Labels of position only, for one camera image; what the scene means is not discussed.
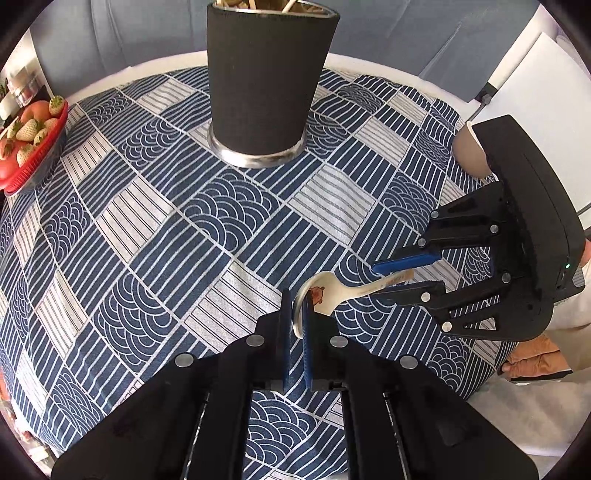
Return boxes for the small white cartoon spoon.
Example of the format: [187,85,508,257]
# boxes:
[293,269,414,339]

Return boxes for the person's right hand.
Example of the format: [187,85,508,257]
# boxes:
[496,239,591,381]

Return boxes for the beige ceramic mug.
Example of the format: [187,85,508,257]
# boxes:
[452,121,492,179]

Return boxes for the grey blue backdrop cloth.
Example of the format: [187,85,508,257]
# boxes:
[30,1,538,101]

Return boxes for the blue patterned tablecloth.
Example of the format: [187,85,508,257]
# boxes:
[0,65,518,480]

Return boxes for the black cylindrical utensil holder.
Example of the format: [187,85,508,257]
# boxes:
[207,1,341,169]

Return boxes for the chopstick in holder right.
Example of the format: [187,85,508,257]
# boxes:
[281,0,297,13]

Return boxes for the red fruit basket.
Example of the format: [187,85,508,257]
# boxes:
[1,96,68,197]

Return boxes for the pale strawberry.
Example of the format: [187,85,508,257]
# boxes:
[16,118,43,143]

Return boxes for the red apple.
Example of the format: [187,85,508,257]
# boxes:
[20,100,51,124]

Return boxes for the glass jar pink contents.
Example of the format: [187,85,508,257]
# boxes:
[9,67,40,107]

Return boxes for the black wall plug cable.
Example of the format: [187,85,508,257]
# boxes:
[468,82,500,121]

